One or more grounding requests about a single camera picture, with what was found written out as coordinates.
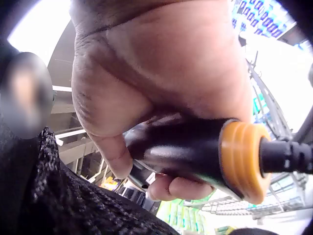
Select grey wire rack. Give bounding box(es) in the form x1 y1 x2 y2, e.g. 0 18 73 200
186 50 313 221

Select person's right hand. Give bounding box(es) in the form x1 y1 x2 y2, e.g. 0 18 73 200
69 0 255 201

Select full shop shelf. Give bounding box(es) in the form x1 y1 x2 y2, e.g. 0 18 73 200
230 0 297 41

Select black handle with orange ring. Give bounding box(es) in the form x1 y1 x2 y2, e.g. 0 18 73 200
125 115 313 205

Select person's right fingers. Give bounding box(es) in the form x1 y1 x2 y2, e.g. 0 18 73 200
146 173 215 201

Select person's right thumb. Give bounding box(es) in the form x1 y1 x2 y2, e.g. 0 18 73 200
92 133 134 179

